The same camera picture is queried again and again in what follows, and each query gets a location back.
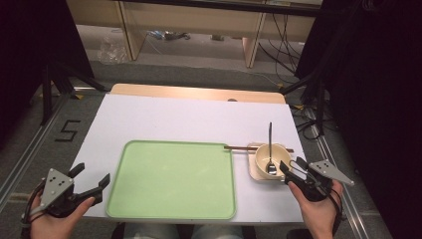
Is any light wooden desk frame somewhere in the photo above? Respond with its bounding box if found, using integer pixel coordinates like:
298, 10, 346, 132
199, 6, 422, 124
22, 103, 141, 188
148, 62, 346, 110
66, 0, 317, 69

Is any bundle of black cables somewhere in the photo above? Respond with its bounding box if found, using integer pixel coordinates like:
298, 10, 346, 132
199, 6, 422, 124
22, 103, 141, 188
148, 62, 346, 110
258, 13, 300, 76

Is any person's left hand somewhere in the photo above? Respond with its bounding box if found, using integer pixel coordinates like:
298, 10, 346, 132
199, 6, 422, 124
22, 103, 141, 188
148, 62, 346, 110
30, 195, 96, 239

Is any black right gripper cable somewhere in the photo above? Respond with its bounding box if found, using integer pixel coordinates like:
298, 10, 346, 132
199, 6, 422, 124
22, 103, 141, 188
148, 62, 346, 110
326, 188, 344, 238

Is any blue and black floor clutter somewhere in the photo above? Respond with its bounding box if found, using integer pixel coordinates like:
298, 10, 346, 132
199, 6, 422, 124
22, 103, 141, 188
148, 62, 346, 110
145, 30, 192, 42

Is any person's leg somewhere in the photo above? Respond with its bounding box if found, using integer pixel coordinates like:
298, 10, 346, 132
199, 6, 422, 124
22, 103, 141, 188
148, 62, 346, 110
191, 223, 245, 239
122, 222, 180, 239

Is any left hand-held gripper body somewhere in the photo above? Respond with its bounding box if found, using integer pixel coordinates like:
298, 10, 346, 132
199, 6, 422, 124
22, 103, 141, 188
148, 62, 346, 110
33, 167, 83, 219

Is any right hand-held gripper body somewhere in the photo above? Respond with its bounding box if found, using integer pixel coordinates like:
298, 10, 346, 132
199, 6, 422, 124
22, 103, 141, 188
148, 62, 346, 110
285, 159, 355, 202

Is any cream round bowl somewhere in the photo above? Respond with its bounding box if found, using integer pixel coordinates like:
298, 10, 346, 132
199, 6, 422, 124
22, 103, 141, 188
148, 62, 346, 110
254, 142, 293, 180

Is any metal floor rail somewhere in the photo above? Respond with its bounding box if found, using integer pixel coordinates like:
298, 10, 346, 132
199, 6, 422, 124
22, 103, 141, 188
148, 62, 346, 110
305, 106, 371, 239
0, 94, 73, 207

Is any person's right leg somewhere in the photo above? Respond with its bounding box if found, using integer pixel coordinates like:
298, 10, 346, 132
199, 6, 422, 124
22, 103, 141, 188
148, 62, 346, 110
191, 223, 245, 239

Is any black curtain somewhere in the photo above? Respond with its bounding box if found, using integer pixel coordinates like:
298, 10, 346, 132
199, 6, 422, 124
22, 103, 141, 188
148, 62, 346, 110
295, 0, 422, 239
0, 0, 96, 147

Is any person's left leg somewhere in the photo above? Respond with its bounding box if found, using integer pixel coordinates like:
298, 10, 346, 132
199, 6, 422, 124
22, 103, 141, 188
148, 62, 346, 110
122, 222, 180, 239

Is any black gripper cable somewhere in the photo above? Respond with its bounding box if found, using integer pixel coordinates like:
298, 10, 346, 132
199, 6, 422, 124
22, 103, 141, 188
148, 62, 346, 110
20, 180, 46, 233
326, 188, 344, 238

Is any light green tray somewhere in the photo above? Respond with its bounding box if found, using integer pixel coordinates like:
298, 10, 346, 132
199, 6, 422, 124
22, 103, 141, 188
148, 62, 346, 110
105, 139, 237, 221

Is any black tripod stand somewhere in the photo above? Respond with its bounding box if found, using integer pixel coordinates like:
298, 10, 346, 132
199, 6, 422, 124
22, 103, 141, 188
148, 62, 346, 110
280, 73, 327, 136
39, 61, 108, 126

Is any cream square plate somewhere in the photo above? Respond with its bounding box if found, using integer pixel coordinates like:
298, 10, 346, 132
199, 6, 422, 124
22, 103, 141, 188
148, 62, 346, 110
247, 142, 291, 183

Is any person's right hand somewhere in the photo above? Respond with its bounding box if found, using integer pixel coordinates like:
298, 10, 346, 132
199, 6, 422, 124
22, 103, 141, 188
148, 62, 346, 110
288, 180, 343, 239

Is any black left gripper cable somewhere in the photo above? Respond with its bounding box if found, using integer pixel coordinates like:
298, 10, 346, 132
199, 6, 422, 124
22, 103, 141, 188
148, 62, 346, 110
20, 180, 46, 233

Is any clear plastic bag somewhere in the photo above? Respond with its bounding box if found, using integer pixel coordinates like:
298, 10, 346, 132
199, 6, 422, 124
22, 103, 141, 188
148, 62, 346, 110
98, 34, 128, 64

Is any metal spoon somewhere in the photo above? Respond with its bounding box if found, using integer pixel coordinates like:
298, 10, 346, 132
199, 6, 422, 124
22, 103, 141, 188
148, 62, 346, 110
265, 121, 278, 176

